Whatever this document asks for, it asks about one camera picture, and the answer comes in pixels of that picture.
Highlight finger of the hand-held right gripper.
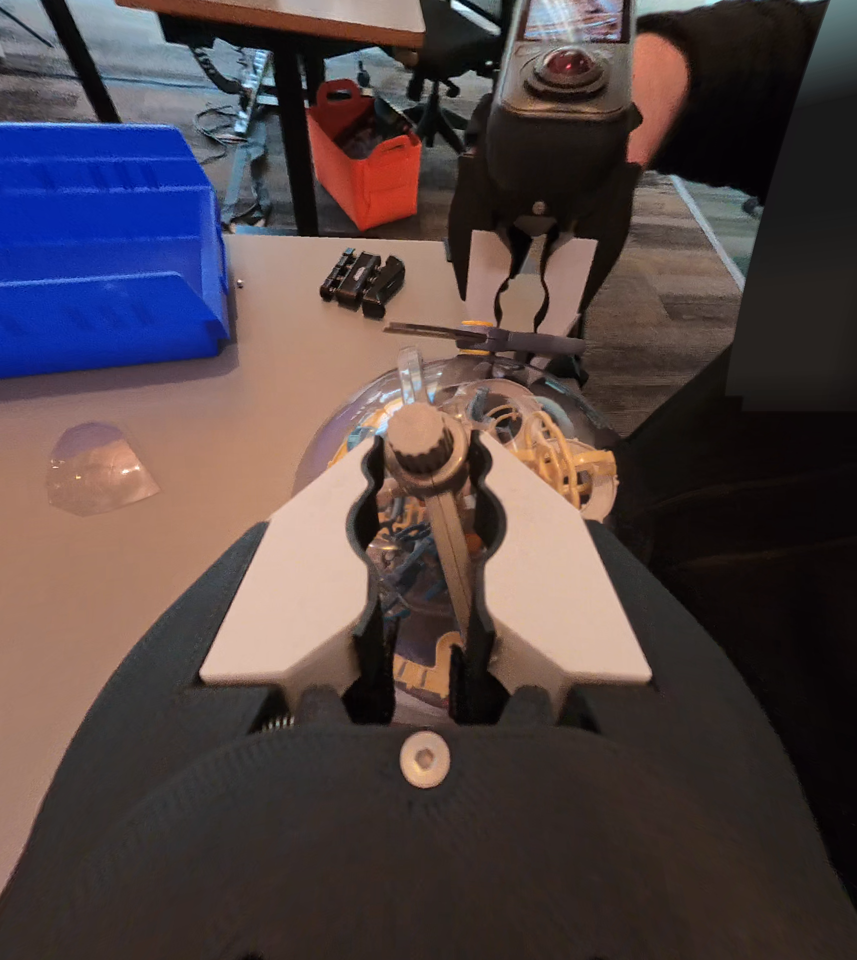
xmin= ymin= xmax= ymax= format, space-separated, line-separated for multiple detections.
xmin=451 ymin=225 xmax=515 ymax=325
xmin=526 ymin=233 xmax=604 ymax=340

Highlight small clear dome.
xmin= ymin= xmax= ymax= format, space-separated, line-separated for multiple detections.
xmin=46 ymin=422 xmax=161 ymax=517

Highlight black vertical pole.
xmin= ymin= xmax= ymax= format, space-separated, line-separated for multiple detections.
xmin=39 ymin=0 xmax=124 ymax=126

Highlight person's black clothing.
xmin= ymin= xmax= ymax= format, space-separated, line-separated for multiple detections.
xmin=609 ymin=345 xmax=857 ymax=960

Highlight blue storage bin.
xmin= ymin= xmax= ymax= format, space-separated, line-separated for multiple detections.
xmin=0 ymin=123 xmax=236 ymax=385

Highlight orange bag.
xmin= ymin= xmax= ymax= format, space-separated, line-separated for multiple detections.
xmin=306 ymin=78 xmax=425 ymax=232

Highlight person's right hand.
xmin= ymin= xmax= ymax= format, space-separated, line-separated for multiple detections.
xmin=627 ymin=33 xmax=697 ymax=169

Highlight black bit holder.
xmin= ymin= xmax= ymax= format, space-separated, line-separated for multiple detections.
xmin=321 ymin=249 xmax=409 ymax=321

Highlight wooden side table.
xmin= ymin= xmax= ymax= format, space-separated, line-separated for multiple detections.
xmin=117 ymin=0 xmax=431 ymax=238

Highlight black tweezers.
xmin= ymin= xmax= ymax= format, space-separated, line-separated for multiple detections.
xmin=384 ymin=320 xmax=589 ymax=360

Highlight person's right forearm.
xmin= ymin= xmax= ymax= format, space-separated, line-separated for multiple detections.
xmin=642 ymin=0 xmax=835 ymax=199

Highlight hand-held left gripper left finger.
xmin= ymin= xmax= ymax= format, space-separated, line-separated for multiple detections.
xmin=199 ymin=443 xmax=400 ymax=696

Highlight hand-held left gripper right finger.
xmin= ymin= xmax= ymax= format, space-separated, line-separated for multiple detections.
xmin=459 ymin=440 xmax=655 ymax=696

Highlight clear maze ball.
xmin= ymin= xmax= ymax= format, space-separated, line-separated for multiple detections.
xmin=294 ymin=338 xmax=625 ymax=709

